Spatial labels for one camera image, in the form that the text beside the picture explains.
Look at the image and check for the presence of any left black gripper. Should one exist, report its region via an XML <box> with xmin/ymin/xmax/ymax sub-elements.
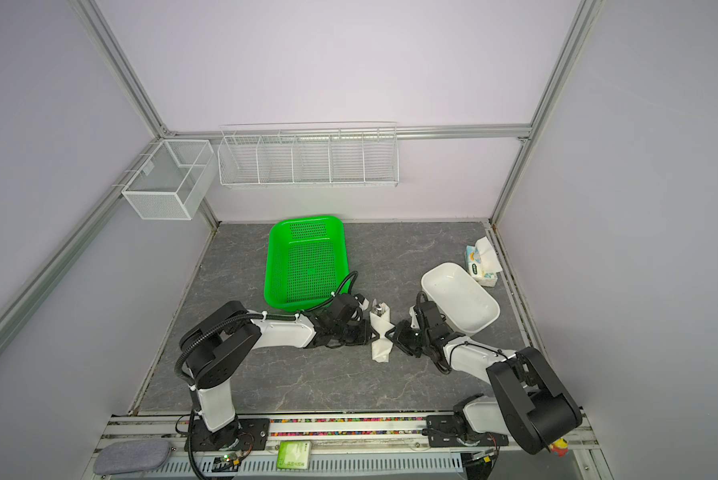
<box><xmin>334</xmin><ymin>320</ymin><xmax>381</xmax><ymax>346</ymax></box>

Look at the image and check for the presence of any white paper napkin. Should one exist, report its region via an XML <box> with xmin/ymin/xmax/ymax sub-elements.
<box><xmin>370</xmin><ymin>300</ymin><xmax>394</xmax><ymax>363</ymax></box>

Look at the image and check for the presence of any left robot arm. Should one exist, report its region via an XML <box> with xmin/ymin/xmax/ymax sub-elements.
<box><xmin>173</xmin><ymin>293</ymin><xmax>379</xmax><ymax>451</ymax></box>

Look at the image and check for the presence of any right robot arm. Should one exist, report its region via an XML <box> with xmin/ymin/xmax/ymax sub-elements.
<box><xmin>385</xmin><ymin>301</ymin><xmax>583</xmax><ymax>454</ymax></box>

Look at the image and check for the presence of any white oval plastic tub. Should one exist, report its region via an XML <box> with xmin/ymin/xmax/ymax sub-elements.
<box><xmin>421</xmin><ymin>262</ymin><xmax>501</xmax><ymax>335</ymax></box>

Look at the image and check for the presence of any green perforated plastic basket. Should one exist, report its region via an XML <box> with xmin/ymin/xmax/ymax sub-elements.
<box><xmin>264</xmin><ymin>216</ymin><xmax>352</xmax><ymax>312</ymax></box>

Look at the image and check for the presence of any tissue pack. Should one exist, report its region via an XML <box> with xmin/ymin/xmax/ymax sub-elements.
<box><xmin>465</xmin><ymin>237</ymin><xmax>503</xmax><ymax>288</ymax></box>

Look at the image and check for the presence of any red yellow toy figure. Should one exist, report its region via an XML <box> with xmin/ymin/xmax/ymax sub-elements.
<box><xmin>548</xmin><ymin>438</ymin><xmax>569</xmax><ymax>457</ymax></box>

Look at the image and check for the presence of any small white mesh basket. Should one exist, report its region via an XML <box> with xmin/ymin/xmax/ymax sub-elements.
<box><xmin>123</xmin><ymin>139</ymin><xmax>219</xmax><ymax>221</ymax></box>

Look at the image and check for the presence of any grey cloth pad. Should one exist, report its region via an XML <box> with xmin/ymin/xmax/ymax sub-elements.
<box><xmin>93</xmin><ymin>439</ymin><xmax>172</xmax><ymax>476</ymax></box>

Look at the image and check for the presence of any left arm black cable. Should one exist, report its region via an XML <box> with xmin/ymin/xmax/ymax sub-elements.
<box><xmin>301</xmin><ymin>271</ymin><xmax>360</xmax><ymax>313</ymax></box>

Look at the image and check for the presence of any white slotted cable duct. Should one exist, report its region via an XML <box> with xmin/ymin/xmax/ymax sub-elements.
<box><xmin>154</xmin><ymin>452</ymin><xmax>465</xmax><ymax>478</ymax></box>

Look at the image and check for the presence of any long white wire shelf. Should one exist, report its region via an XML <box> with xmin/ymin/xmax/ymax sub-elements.
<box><xmin>218</xmin><ymin>122</ymin><xmax>400</xmax><ymax>187</ymax></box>

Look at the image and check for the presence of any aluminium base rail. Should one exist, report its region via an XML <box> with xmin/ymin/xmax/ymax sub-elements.
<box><xmin>97</xmin><ymin>409</ymin><xmax>600</xmax><ymax>454</ymax></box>

